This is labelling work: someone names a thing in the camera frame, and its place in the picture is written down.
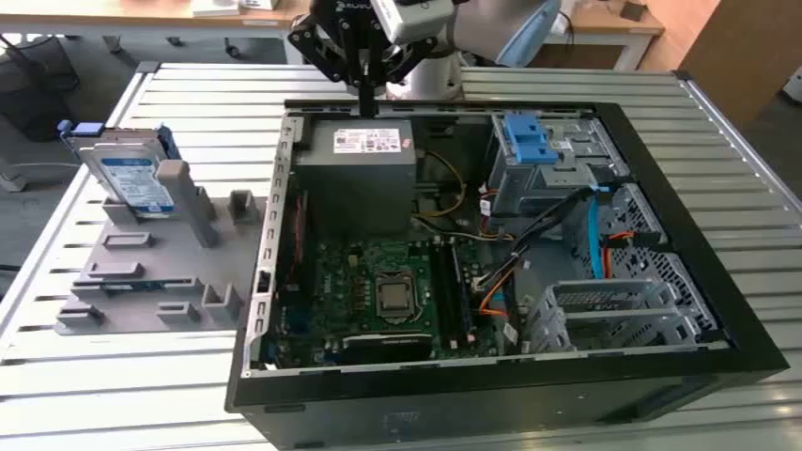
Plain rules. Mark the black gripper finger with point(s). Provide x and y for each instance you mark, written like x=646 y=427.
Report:
x=319 y=47
x=407 y=56

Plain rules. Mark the hard disk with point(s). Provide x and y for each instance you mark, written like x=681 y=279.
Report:
x=135 y=181

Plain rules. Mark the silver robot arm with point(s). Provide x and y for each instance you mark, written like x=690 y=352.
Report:
x=477 y=28

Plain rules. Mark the metal disk bay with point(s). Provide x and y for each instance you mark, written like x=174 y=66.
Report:
x=626 y=315

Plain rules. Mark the white labelled box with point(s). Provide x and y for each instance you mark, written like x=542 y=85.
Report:
x=257 y=4

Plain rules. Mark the grey power supply unit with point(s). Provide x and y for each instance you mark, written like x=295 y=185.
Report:
x=357 y=188

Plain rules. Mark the wooden desk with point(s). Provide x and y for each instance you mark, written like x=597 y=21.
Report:
x=126 y=19

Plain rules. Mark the grey metal drive cage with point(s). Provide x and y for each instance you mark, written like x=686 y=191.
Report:
x=564 y=178

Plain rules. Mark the small dark box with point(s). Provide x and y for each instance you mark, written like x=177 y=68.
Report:
x=634 y=12

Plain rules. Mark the black mesh waste bin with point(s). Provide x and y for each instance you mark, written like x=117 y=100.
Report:
x=38 y=94

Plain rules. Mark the green motherboard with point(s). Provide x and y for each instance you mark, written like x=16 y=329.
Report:
x=342 y=282

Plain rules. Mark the silver CPU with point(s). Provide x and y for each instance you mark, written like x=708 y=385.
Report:
x=395 y=296

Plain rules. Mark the installed RAM stick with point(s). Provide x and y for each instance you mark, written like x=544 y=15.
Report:
x=465 y=300

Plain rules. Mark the brown wooden cabinet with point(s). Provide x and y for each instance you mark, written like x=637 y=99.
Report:
x=740 y=47

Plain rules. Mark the grey parts rack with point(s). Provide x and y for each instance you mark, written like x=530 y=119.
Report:
x=170 y=272

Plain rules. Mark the loose RAM stick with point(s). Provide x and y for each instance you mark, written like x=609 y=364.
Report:
x=135 y=285

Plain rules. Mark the black graphics card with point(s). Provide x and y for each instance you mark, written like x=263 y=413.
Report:
x=389 y=347

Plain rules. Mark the black PC case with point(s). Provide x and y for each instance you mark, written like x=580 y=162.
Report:
x=501 y=404

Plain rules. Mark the blue drive latch bracket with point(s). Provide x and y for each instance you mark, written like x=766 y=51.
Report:
x=529 y=136

